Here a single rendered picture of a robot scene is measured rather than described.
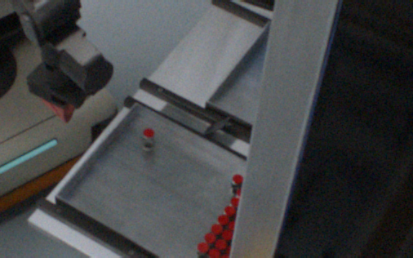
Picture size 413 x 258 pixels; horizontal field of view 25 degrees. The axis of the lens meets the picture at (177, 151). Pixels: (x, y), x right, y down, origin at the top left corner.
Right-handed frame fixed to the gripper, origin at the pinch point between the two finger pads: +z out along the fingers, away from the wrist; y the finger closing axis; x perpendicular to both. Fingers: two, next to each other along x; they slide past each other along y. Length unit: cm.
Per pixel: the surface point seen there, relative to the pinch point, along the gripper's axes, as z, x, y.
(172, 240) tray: 22.5, 1.5, 19.9
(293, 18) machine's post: -53, -12, 42
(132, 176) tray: 21.6, 9.0, 6.4
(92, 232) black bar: 20.3, -5.9, 7.9
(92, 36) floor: 103, 102, -74
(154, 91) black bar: 19.3, 27.6, -0.7
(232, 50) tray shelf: 21, 47, 6
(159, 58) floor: 104, 107, -50
